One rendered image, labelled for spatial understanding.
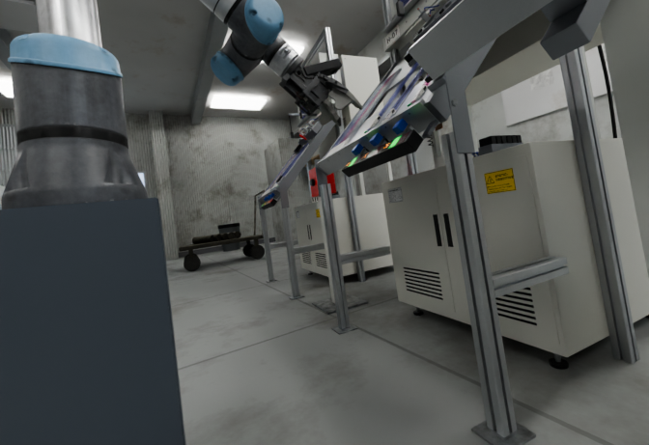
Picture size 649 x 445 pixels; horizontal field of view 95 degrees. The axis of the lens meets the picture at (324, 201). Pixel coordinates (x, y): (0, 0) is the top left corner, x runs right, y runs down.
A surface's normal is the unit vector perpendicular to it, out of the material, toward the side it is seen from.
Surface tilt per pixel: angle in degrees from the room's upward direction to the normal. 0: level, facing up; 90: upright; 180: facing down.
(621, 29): 90
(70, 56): 88
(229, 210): 90
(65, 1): 90
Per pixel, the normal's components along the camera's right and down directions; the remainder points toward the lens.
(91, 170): 0.65, -0.43
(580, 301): 0.38, -0.10
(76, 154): 0.49, -0.41
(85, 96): 0.76, -0.14
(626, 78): -0.92, 0.11
